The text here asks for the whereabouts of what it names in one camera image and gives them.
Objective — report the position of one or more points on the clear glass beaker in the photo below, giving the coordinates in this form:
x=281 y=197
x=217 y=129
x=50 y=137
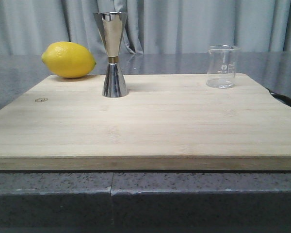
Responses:
x=222 y=66

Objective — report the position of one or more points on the steel double jigger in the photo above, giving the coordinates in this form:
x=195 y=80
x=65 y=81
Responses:
x=111 y=26

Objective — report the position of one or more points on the light wooden cutting board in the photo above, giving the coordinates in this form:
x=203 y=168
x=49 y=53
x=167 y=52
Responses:
x=165 y=122

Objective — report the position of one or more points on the yellow lemon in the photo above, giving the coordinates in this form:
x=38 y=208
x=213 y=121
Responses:
x=68 y=59

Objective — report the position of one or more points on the grey curtain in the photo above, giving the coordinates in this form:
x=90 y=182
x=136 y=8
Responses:
x=27 y=27

